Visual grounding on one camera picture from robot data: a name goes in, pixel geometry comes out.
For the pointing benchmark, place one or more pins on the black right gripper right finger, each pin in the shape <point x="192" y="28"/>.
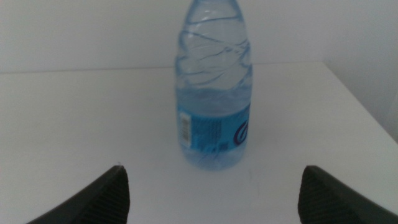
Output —
<point x="326" y="202"/>

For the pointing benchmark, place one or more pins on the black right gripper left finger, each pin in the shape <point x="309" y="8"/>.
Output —
<point x="102" y="202"/>

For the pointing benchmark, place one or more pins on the clear water bottle blue cap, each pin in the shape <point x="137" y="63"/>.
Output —
<point x="214" y="102"/>

